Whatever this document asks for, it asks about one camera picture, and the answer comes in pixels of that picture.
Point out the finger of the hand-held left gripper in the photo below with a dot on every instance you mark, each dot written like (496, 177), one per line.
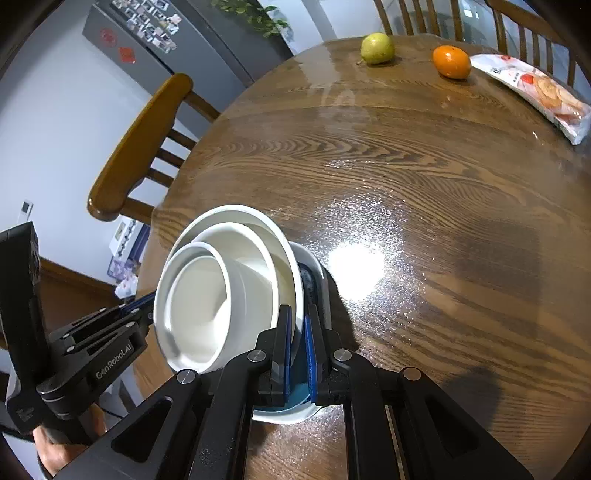
(138, 303)
(101, 330)

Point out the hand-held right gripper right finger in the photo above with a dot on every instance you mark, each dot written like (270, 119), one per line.
(312, 355)

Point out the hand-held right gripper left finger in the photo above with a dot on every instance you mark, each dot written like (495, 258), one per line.
(284, 355)

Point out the white ribbed ramekin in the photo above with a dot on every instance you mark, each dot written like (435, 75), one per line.
(194, 300)

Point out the blue patterned square plate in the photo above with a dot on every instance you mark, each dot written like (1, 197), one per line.
(277, 417)

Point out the large white bowl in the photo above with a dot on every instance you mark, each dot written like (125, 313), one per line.
(287, 281)

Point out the medium white bowl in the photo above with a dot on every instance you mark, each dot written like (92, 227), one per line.
(251, 277)

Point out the person's left hand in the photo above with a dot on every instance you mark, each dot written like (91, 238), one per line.
(55, 457)

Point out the white tissue bag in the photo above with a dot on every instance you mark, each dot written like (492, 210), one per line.
(125, 288)

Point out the purple box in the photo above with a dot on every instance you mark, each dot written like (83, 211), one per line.
(131, 265)

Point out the white cardboard box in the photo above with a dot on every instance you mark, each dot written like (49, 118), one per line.
(122, 237)

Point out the wooden chair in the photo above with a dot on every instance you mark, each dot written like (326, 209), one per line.
(381, 14)
(138, 138)
(499, 27)

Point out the red paper decoration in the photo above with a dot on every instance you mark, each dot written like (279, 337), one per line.
(107, 36)
(127, 54)

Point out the grey refrigerator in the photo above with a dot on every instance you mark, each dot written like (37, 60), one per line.
(207, 41)

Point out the group of fridge photo magnets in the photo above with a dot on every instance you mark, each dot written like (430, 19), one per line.
(147, 21)

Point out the hanging green vine plant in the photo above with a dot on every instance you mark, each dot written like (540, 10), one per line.
(258, 16)

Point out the green pear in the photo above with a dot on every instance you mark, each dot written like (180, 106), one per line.
(377, 48)

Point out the orange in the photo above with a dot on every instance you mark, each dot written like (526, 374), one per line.
(451, 61)

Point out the white snack bag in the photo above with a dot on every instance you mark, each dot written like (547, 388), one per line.
(535, 92)

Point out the white wall controller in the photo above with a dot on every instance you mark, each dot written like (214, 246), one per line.
(26, 209)

